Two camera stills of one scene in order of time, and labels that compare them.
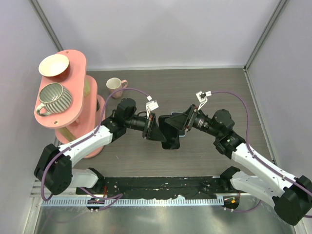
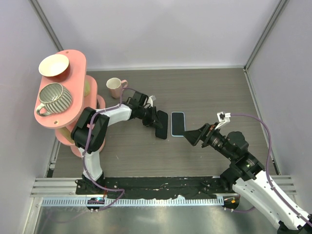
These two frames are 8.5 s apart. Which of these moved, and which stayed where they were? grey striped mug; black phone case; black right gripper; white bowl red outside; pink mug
Moved: black phone case; black right gripper
Stayed: pink mug; white bowl red outside; grey striped mug
